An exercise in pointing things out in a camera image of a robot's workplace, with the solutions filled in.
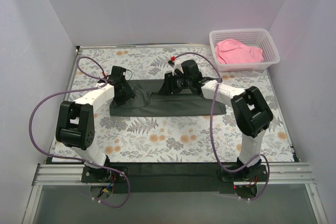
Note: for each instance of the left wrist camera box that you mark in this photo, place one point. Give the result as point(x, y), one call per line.
point(117, 75)

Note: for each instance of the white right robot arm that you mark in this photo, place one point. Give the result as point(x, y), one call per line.
point(251, 111)

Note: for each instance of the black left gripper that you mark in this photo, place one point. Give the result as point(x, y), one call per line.
point(127, 92)

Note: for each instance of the pink t shirt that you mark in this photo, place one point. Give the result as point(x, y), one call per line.
point(231, 51)

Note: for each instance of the aluminium frame rail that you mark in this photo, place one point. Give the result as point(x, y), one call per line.
point(71, 174)

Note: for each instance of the dark grey t shirt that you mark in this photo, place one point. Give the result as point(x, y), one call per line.
point(148, 103)

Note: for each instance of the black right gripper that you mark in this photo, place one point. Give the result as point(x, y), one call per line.
point(169, 84)

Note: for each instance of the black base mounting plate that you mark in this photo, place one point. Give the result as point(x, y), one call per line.
point(173, 177)

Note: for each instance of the floral patterned table mat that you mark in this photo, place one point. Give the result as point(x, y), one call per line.
point(175, 139)

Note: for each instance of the white plastic laundry basket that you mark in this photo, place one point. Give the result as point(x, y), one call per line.
point(251, 37)

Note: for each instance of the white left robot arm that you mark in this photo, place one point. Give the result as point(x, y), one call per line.
point(75, 126)

